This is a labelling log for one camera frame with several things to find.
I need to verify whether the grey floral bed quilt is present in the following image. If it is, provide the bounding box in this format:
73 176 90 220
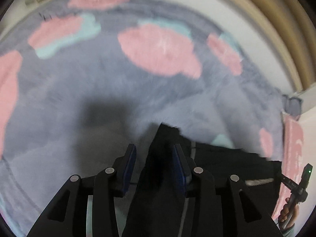
0 0 304 237

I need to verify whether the striped window blind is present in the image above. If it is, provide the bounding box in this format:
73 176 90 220
222 0 316 92

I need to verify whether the black jacket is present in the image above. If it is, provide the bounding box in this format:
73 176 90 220
123 124 281 236

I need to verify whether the pink pillow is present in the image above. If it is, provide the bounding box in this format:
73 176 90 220
265 113 304 220

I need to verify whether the person's right hand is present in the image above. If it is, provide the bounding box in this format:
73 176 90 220
278 197 299 230

